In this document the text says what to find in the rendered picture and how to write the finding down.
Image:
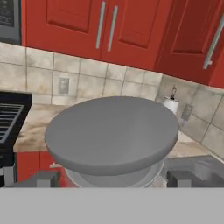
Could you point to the red wall cupboard door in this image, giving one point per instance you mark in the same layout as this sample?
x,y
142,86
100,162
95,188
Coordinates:
x,y
189,43
134,32
64,26

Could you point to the grey wall socket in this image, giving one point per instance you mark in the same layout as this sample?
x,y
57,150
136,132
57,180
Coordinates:
x,y
63,85
186,112

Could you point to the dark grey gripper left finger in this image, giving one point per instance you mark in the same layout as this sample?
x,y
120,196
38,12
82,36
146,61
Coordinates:
x,y
46,178

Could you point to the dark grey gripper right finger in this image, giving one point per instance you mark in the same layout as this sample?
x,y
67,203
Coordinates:
x,y
175,176

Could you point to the black and silver microwave oven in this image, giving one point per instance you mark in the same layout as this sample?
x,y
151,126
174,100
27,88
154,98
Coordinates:
x,y
8,20

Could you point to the red drawer front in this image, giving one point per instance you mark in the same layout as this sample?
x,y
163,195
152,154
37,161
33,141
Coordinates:
x,y
46,159

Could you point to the red base cupboard panel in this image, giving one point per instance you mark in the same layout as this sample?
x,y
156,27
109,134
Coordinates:
x,y
27,166

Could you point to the white paper towel roll holder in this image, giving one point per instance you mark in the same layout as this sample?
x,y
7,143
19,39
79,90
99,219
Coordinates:
x,y
171,103

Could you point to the grey sink basin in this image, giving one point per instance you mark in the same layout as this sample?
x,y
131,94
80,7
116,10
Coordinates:
x,y
201,163

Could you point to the black hob with grates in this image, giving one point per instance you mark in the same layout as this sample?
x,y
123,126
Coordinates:
x,y
10,122

